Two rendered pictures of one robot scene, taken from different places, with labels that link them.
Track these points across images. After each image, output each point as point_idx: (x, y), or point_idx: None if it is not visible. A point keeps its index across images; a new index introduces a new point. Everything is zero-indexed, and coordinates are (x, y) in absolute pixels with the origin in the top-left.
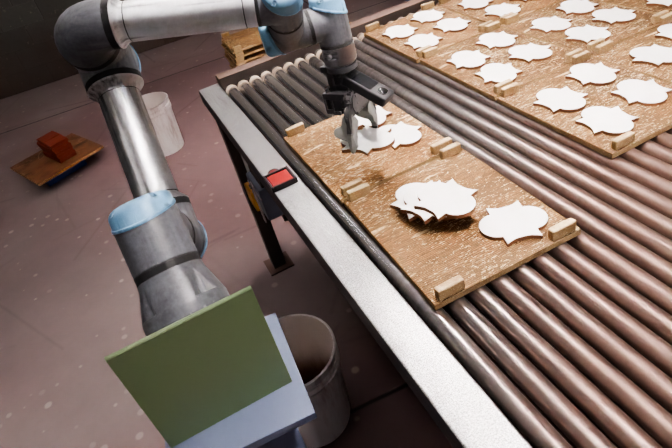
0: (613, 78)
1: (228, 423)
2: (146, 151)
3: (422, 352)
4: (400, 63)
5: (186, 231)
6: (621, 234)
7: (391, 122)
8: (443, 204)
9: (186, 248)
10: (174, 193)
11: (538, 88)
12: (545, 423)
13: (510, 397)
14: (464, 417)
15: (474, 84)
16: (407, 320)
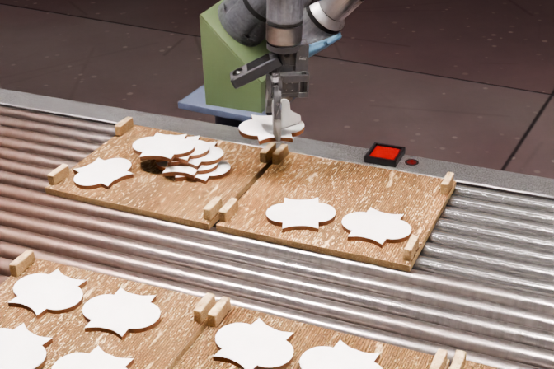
0: (54, 366)
1: None
2: None
3: (125, 116)
4: (491, 358)
5: None
6: (12, 203)
7: (335, 231)
8: (161, 140)
9: None
10: (312, 4)
11: (166, 333)
12: (38, 115)
13: (61, 116)
14: (82, 106)
15: (278, 319)
16: (147, 123)
